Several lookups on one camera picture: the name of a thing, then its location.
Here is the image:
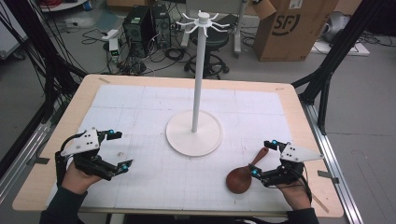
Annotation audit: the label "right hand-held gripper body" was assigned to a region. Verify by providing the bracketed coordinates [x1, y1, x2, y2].
[261, 142, 325, 189]

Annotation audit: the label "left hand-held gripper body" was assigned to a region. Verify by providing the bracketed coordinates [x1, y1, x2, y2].
[54, 126, 121, 189]

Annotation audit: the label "brown wooden spoon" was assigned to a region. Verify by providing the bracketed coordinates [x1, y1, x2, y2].
[225, 147, 270, 195]

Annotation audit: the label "white hook rack stand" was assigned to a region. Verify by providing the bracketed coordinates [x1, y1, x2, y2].
[165, 9, 231, 158]

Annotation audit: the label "person's left hand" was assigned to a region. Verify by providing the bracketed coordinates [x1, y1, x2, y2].
[62, 161, 103, 195]

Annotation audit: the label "person's right hand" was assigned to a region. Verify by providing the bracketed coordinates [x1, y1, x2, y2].
[276, 182, 312, 212]

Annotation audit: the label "white grid mat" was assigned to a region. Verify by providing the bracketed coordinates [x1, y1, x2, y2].
[46, 84, 295, 213]

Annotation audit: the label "small device with green display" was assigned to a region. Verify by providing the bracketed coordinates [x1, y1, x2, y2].
[108, 37, 121, 63]

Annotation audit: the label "white power strip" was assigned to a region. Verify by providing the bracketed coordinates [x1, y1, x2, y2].
[101, 28, 121, 42]

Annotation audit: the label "large black computer tower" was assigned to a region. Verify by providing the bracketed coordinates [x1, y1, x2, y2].
[122, 6, 154, 59]

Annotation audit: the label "large cardboard box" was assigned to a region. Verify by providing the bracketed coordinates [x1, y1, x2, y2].
[252, 0, 339, 63]

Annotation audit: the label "white flat board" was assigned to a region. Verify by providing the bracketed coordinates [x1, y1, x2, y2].
[310, 39, 372, 58]

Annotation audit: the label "slim black computer tower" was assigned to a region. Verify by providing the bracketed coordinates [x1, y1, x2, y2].
[150, 4, 173, 49]

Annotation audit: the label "black office stool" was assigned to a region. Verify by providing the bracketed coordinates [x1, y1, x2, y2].
[183, 29, 231, 80]

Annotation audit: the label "grey bag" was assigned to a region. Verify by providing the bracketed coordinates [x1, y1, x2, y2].
[319, 11, 352, 44]

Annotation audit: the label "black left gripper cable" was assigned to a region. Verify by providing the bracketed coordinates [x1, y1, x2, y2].
[59, 130, 87, 153]

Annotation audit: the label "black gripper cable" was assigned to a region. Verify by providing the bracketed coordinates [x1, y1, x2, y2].
[59, 130, 87, 153]
[298, 167, 314, 203]

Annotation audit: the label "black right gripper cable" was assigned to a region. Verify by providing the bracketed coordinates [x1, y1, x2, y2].
[298, 167, 314, 203]

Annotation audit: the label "aluminium rail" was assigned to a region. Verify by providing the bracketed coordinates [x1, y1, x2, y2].
[0, 119, 55, 203]
[302, 102, 364, 224]

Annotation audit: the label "black metal frame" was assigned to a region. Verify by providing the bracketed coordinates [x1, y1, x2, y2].
[0, 0, 89, 178]
[291, 0, 396, 135]

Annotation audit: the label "black floor cables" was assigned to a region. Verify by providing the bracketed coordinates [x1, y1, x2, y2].
[81, 27, 194, 77]

